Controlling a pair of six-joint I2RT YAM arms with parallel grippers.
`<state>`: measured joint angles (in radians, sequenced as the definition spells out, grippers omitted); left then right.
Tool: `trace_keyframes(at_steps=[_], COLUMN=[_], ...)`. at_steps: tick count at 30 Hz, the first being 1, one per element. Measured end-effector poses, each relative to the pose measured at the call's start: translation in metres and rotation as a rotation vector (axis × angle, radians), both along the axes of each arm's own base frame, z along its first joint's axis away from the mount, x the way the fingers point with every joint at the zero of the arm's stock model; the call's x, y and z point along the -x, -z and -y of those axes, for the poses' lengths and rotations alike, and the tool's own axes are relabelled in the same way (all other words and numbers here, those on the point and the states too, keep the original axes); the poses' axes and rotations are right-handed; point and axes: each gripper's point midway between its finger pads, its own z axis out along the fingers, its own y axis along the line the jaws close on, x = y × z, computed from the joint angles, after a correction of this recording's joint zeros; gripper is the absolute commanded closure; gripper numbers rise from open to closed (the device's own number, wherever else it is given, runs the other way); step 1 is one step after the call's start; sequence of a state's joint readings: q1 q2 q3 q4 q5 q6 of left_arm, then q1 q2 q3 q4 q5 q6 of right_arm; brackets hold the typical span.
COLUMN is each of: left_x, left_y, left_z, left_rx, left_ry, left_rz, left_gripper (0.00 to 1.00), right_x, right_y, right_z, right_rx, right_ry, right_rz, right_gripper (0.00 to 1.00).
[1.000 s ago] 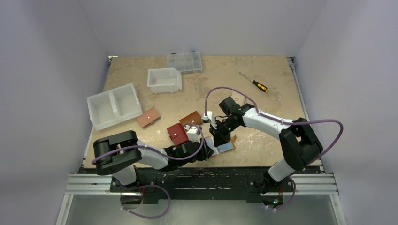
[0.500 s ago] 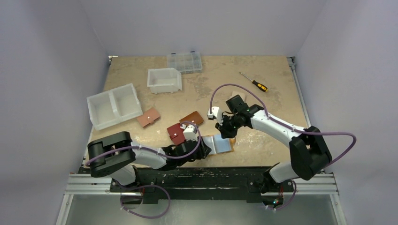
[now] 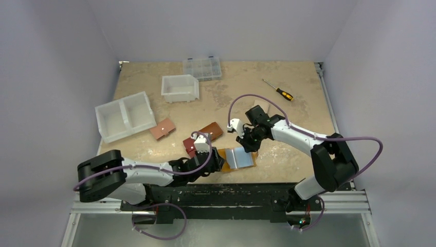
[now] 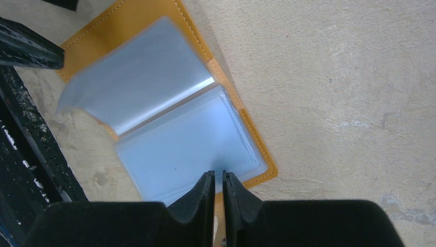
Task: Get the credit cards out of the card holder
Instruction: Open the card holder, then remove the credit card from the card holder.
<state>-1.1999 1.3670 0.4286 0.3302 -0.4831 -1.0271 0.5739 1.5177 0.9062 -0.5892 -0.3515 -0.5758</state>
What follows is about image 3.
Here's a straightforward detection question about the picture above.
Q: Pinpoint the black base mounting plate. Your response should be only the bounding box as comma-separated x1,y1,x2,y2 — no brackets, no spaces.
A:
120,183,323,224

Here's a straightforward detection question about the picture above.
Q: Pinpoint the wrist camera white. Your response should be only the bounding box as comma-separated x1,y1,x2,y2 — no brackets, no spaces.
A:
194,132,210,153
227,118,244,138

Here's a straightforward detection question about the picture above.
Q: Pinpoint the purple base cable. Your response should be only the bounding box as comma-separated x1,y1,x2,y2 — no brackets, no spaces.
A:
131,202,188,241

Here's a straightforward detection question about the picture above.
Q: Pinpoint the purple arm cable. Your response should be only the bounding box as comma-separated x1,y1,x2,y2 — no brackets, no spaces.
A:
73,131,213,192
227,94,384,191

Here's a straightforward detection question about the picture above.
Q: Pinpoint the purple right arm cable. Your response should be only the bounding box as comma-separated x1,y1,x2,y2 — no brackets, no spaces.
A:
227,94,384,191

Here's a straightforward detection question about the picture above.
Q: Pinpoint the brown leather card holder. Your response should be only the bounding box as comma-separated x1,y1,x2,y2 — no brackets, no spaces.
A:
199,122,224,142

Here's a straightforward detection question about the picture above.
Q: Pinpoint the white two-compartment bin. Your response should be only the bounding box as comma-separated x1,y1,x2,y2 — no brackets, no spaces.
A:
95,91,157,144

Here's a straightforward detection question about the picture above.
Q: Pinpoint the aluminium frame rail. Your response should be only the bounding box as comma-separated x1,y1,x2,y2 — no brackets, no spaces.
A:
61,199,121,247

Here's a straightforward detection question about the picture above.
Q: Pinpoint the clear compartment organizer box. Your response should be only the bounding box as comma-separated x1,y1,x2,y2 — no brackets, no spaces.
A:
182,56,222,81

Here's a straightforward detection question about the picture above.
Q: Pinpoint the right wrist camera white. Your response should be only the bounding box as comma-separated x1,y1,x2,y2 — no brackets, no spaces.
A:
227,118,244,138

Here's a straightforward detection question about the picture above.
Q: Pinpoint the yellow black screwdriver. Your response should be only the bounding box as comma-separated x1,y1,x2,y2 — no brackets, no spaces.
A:
262,78,294,101

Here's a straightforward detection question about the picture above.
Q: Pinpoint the light blue credit card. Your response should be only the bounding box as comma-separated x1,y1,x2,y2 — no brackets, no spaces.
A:
225,149,238,169

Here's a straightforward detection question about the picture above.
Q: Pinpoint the pink tan card holder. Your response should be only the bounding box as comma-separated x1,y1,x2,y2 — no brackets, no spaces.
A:
150,118,176,140

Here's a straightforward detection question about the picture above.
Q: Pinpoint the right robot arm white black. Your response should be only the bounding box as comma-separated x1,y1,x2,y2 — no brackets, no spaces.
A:
227,105,359,209

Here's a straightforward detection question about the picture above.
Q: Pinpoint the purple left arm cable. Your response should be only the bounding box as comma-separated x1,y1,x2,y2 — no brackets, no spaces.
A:
73,131,213,192

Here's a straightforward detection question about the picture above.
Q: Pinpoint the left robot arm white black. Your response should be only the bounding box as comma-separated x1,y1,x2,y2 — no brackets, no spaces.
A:
73,148,225,210

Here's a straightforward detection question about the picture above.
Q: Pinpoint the white small open bin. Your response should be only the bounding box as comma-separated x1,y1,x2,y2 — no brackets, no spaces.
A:
161,75,199,103

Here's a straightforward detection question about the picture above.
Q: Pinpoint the dark red card holder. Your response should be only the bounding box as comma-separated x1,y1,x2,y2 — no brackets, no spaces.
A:
183,137,196,158

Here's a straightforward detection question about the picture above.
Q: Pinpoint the beige card holder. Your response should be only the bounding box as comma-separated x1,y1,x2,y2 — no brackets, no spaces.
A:
253,100,270,114

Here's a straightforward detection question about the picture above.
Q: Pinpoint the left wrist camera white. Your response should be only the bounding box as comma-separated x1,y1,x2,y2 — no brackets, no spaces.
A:
194,132,210,153

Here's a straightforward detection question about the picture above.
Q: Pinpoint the orange card holder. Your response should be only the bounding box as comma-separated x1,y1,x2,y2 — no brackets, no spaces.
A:
218,147,258,173

